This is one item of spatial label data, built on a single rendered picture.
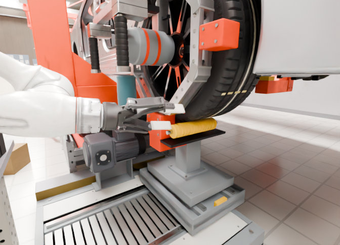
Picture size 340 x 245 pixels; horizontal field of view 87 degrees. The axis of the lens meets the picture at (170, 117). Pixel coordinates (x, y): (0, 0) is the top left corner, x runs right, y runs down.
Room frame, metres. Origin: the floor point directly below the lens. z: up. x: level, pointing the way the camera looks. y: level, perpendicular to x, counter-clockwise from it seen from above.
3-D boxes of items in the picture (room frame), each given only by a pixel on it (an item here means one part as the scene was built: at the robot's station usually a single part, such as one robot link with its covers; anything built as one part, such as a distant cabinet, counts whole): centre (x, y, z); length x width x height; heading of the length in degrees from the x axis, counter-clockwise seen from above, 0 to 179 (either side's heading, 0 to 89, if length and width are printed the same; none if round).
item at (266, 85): (2.40, -1.34, 0.69); 0.52 x 0.17 x 0.35; 125
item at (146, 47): (0.79, 0.10, 0.85); 0.21 x 0.14 x 0.14; 125
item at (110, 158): (1.03, 0.29, 0.26); 0.42 x 0.18 x 0.35; 125
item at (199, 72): (0.83, 0.04, 0.85); 0.54 x 0.07 x 0.54; 35
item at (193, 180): (0.92, -0.10, 0.32); 0.40 x 0.30 x 0.28; 35
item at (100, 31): (0.85, 0.31, 0.93); 0.09 x 0.05 x 0.05; 125
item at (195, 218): (0.92, -0.10, 0.13); 0.50 x 0.36 x 0.10; 35
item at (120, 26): (0.55, 0.14, 0.83); 0.04 x 0.04 x 0.16
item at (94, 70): (0.83, 0.33, 0.83); 0.04 x 0.04 x 0.16
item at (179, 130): (0.78, -0.11, 0.51); 0.29 x 0.06 x 0.06; 125
